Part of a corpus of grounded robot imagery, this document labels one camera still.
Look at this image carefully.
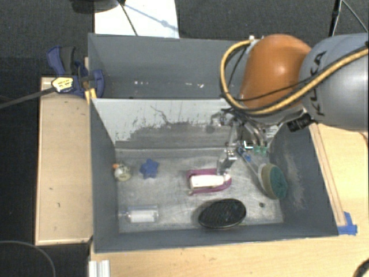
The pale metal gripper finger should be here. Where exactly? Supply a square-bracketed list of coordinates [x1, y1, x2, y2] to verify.
[225, 149, 238, 175]
[216, 149, 231, 175]

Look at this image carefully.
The purple and white stapler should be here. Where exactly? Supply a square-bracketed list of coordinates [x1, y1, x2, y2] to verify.
[186, 168, 233, 196]

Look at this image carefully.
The black oval mesh dish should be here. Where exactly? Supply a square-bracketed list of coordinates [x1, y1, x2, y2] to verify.
[197, 198, 247, 230]

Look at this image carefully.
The blue star-shaped toy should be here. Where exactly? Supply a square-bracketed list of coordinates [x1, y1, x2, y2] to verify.
[139, 158, 160, 180]

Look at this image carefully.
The grey metal bin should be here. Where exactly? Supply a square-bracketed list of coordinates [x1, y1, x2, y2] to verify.
[87, 32, 340, 253]

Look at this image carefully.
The clear plastic bottle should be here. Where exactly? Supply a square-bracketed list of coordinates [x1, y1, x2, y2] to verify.
[118, 205, 160, 224]

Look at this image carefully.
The white round toy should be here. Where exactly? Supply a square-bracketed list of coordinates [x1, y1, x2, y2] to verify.
[112, 162, 133, 182]

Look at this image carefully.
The green round scrubber clear handle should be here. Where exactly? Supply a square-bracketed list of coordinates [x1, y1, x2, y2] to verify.
[236, 146, 289, 200]

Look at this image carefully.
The black cylinder on white bracket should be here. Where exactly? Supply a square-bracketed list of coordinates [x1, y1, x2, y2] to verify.
[266, 110, 315, 144]

